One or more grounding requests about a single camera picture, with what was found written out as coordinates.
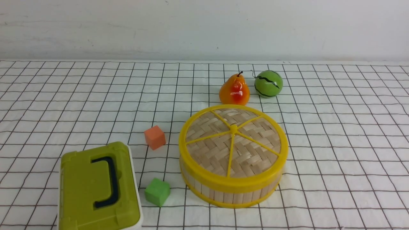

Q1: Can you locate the yellow woven bamboo steamer lid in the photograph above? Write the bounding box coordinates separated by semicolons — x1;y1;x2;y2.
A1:
179;104;289;193

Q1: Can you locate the yellow bamboo steamer basket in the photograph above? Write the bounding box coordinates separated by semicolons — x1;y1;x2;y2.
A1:
179;159;282;208

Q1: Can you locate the orange red toy pear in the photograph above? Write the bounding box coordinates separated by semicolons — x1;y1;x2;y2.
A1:
219;71;250;106

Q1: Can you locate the orange foam cube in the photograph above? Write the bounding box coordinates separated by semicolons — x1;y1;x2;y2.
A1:
144;125;166;150

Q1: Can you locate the green toy watermelon ball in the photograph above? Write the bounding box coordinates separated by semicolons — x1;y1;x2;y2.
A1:
254;70;283;98

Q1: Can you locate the green foam cube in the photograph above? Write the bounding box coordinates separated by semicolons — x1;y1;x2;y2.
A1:
145;178;171;207

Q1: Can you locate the olive green lunch box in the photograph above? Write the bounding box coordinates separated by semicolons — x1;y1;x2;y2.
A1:
57;142;143;230

